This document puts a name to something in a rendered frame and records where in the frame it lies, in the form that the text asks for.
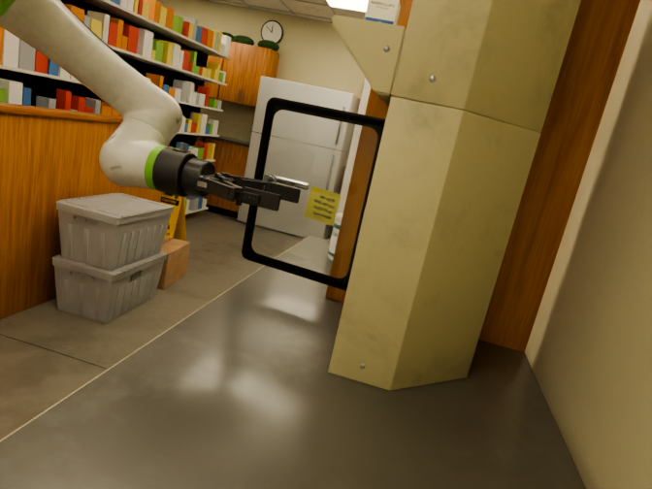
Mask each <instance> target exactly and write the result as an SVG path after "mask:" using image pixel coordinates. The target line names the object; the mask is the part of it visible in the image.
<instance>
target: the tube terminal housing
mask: <svg viewBox="0 0 652 489"><path fill-rule="evenodd" d="M580 2H581V0H413V1H412V5H411V9H410V14H409V18H408V23H407V30H406V35H405V38H404V43H403V47H402V51H401V56H400V60H399V64H398V69H397V73H396V78H395V81H394V85H393V90H392V96H391V98H390V103H389V107H388V111H387V116H386V119H385V123H384V128H383V132H382V137H381V141H380V145H379V150H378V154H377V159H376V162H375V170H374V174H373V178H372V183H371V187H370V192H369V196H368V200H367V205H366V208H365V213H364V217H363V221H362V226H361V230H360V234H359V239H358V243H357V247H356V251H355V255H354V260H353V264H352V269H351V273H350V277H349V282H348V286H347V289H346V294H345V298H344V303H343V307H342V315H341V319H340V324H339V328H338V332H337V336H336V340H335V344H334V349H333V353H332V358H331V362H330V366H329V371H328V372H329V373H331V374H335V375H340V376H344V377H347V378H350V379H354V380H357V381H360V382H364V383H367V384H370V385H373V386H376V387H379V388H382V389H386V390H389V391H391V390H396V389H402V388H408V387H413V386H419V385H425V384H431V383H437V382H443V381H449V380H453V379H459V378H465V377H467V376H468V373H469V370H470V366H471V363H472V360H473V355H474V352H475V349H476V345H477V342H478V339H479V335H480V332H481V329H482V326H483V322H484V319H485V316H486V312H487V310H488V307H489V303H490V300H491V297H492V294H493V290H494V287H495V284H496V280H497V277H498V274H499V270H500V268H501V265H502V262H503V258H504V255H505V249H506V246H507V243H508V239H509V236H510V233H511V230H512V226H513V223H514V220H515V216H516V214H517V211H518V207H519V204H520V201H521V197H522V194H523V191H524V188H525V184H526V181H527V178H528V175H529V172H530V169H531V165H532V162H533V159H534V156H535V152H536V149H537V146H538V140H539V137H540V132H541V130H542V126H543V123H544V121H545V118H546V114H547V111H548V108H549V104H550V101H551V98H552V94H553V91H554V88H555V85H556V81H557V79H558V76H559V72H560V69H561V66H562V62H563V59H564V56H565V53H566V49H567V46H568V43H569V39H570V36H571V31H572V28H573V25H574V21H575V18H576V15H577V12H578V8H579V5H580Z"/></svg>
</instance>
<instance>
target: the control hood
mask: <svg viewBox="0 0 652 489"><path fill-rule="evenodd" d="M332 23H333V25H334V27H335V28H336V30H337V31H338V33H339V35H340V36H341V38H342V40H343V42H344V43H345V45H346V47H347V48H348V50H349V52H350V53H351V55H352V56H353V58H354V60H355V61H356V63H357V65H358V66H359V68H360V69H361V71H362V73H363V74H364V76H365V78H366V79H367V81H368V82H369V84H370V86H371V87H372V89H373V91H374V92H375V93H376V94H377V95H378V96H379V97H380V98H381V99H382V100H383V101H384V102H385V104H386V105H387V106H388V107H389V103H390V98H391V96H392V90H393V85H394V81H395V78H396V73H397V69H398V64H399V60H400V56H401V51H402V47H403V43H404V38H405V35H406V28H405V27H404V26H400V25H394V24H388V23H382V22H376V21H371V20H365V19H360V18H354V17H348V16H337V15H334V16H332Z"/></svg>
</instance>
